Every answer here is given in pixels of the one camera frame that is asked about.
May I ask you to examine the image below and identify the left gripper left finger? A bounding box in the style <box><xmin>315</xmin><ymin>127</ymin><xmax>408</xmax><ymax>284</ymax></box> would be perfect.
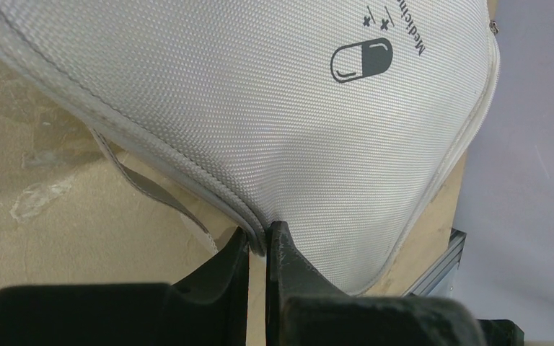
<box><xmin>0</xmin><ymin>230</ymin><xmax>249</xmax><ymax>345</ymax></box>

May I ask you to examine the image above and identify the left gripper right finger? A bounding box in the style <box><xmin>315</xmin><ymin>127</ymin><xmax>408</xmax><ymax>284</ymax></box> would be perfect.
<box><xmin>265</xmin><ymin>221</ymin><xmax>486</xmax><ymax>345</ymax></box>

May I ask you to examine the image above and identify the grey storage case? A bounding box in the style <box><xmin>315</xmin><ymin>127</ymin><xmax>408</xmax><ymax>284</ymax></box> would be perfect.
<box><xmin>0</xmin><ymin>1</ymin><xmax>500</xmax><ymax>295</ymax></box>

